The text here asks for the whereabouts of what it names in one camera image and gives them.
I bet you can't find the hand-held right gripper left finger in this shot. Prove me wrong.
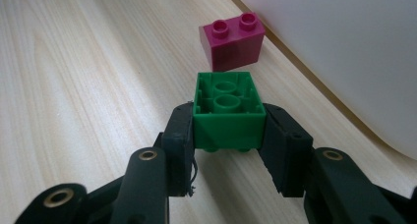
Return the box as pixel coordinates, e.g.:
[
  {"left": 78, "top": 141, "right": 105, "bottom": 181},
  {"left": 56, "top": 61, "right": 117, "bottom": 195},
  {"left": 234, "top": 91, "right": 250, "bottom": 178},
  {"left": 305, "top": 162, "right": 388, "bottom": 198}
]
[{"left": 160, "top": 100, "right": 196, "bottom": 197}]

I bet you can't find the white plastic bin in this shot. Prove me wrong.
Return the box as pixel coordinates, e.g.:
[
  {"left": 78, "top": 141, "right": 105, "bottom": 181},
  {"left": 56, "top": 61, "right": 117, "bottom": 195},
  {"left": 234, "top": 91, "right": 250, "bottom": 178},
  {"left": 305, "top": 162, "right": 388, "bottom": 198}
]
[{"left": 225, "top": 0, "right": 417, "bottom": 161}]

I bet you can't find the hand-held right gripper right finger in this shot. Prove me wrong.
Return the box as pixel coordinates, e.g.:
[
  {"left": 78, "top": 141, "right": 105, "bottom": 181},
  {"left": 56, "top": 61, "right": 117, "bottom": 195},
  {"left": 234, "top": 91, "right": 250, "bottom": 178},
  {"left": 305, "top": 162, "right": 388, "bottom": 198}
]
[{"left": 259, "top": 102, "right": 314, "bottom": 198}]

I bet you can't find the green toy brick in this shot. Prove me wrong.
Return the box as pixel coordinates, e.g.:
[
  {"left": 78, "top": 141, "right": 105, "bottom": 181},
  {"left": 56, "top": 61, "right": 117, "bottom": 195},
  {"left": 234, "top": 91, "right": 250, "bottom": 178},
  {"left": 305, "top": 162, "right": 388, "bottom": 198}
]
[{"left": 192, "top": 71, "right": 268, "bottom": 153}]

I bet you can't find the magenta toy brick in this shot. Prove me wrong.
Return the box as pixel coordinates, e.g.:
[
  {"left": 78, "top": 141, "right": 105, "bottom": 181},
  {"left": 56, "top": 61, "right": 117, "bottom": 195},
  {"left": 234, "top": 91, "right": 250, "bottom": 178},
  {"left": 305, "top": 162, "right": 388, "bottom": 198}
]
[{"left": 199, "top": 11, "right": 267, "bottom": 73}]

